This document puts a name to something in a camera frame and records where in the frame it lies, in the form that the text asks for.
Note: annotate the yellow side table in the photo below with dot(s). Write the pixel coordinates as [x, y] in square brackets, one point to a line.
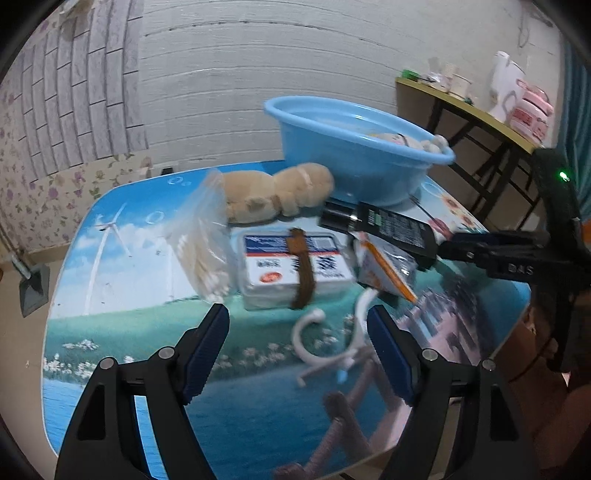
[493, 174]

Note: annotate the card box with brown band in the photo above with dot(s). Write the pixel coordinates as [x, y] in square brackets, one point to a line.
[268, 274]

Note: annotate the orange silver snack packet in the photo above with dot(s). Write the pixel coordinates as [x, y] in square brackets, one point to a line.
[383, 266]

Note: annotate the grey dustpan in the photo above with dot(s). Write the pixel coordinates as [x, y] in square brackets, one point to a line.
[35, 280]

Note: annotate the green small box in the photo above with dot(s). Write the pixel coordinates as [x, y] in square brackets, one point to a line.
[410, 75]

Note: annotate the black bottle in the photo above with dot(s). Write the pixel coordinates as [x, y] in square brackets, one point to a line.
[415, 237]

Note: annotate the clear bag of cotton swabs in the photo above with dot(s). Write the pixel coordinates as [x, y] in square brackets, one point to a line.
[199, 237]

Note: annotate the white plastic hook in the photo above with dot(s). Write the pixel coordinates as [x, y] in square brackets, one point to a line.
[320, 350]

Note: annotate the brown plush bear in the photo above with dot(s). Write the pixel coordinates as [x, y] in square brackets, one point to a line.
[256, 197]

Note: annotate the white sun plush toy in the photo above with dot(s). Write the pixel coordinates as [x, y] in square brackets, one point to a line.
[437, 145]

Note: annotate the pink lunch jar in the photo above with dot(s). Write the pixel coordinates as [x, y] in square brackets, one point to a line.
[530, 117]

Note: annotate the printed blue table mat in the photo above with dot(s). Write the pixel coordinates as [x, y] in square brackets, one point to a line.
[121, 293]

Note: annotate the white electric kettle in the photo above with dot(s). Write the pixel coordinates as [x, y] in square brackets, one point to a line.
[506, 86]

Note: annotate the blue plastic basin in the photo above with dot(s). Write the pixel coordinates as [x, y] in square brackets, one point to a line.
[336, 134]

